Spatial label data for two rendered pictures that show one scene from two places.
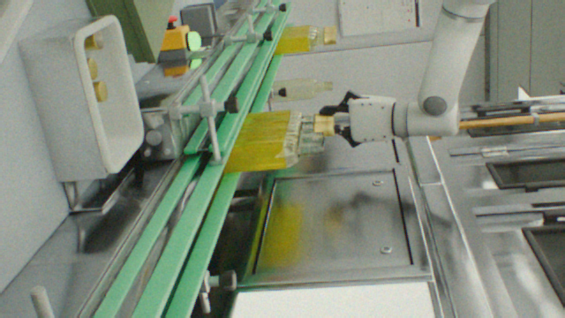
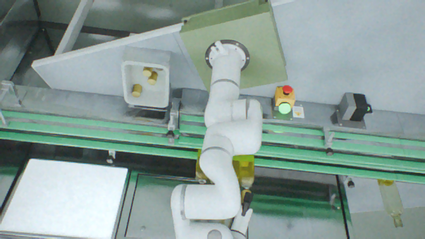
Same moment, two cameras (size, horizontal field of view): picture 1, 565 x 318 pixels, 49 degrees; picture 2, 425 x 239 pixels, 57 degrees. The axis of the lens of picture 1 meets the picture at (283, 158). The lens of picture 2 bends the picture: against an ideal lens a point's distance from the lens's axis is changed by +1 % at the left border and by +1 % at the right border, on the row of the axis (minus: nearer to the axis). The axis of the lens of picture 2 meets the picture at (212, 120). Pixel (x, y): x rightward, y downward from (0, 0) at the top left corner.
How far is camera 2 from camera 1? 154 cm
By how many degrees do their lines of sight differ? 66
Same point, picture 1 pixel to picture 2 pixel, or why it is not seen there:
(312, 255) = (148, 196)
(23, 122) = (116, 65)
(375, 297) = (106, 217)
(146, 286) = (74, 128)
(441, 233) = not seen: outside the picture
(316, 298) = (114, 196)
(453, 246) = not seen: outside the picture
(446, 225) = not seen: outside the picture
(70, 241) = (106, 102)
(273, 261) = (148, 181)
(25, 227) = (101, 86)
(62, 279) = (80, 104)
